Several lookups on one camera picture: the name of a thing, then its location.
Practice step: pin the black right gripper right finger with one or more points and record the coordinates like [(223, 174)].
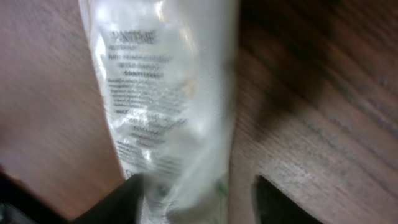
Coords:
[(271, 206)]

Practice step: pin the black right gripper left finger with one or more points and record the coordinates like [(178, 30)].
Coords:
[(121, 206)]

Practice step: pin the white shampoo tube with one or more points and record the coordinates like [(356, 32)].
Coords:
[(165, 70)]

